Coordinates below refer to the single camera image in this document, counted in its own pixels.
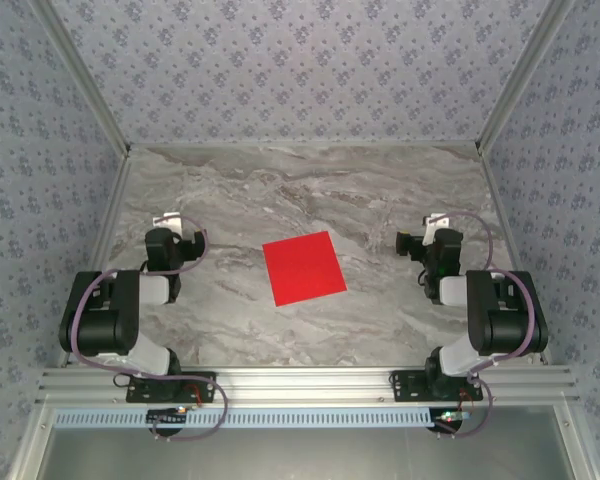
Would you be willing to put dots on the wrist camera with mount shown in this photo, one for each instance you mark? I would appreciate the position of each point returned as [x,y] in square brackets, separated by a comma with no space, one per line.
[170,220]
[432,230]

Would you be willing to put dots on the small circuit board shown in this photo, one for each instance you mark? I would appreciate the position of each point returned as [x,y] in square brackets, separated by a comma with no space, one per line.
[452,415]
[167,414]

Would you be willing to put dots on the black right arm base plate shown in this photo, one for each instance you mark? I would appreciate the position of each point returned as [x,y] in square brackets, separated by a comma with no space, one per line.
[405,387]

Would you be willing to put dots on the red paper sheet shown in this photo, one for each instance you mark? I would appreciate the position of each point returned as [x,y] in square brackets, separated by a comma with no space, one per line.
[305,270]

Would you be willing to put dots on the aluminium corner post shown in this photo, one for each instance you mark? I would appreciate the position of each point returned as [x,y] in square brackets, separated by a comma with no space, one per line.
[522,75]
[84,75]

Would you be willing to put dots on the grey metal panel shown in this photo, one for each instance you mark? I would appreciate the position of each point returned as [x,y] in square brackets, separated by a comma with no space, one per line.
[305,455]

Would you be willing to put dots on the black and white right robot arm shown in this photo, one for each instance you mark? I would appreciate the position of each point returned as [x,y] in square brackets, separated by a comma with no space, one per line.
[505,320]

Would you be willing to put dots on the wide aluminium mounting rail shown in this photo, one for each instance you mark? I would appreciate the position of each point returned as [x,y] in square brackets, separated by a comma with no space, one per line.
[305,385]

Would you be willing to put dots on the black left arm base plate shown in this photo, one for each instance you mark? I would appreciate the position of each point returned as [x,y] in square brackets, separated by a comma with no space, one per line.
[200,392]

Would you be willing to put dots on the thin aluminium table end rail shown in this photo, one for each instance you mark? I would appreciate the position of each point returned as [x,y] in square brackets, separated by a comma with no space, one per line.
[305,145]

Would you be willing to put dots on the aluminium table side rail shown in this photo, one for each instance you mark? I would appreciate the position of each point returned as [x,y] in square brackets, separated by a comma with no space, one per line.
[99,250]
[500,210]

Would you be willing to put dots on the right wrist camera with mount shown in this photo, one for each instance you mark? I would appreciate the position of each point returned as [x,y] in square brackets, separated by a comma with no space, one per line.
[432,230]

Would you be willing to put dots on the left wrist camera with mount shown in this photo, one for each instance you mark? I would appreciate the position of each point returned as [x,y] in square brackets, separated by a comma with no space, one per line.
[170,220]

